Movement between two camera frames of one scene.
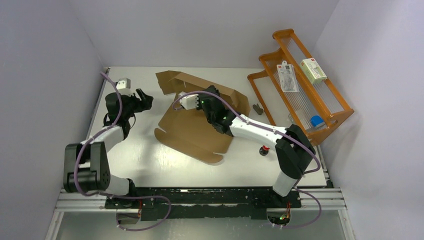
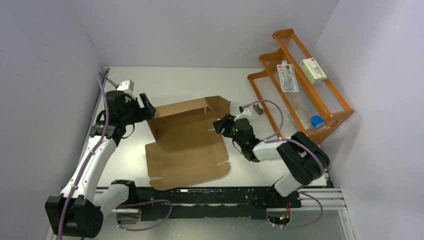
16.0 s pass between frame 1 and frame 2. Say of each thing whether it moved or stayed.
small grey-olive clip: stayed
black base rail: stayed
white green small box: stayed
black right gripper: moved
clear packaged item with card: stayed
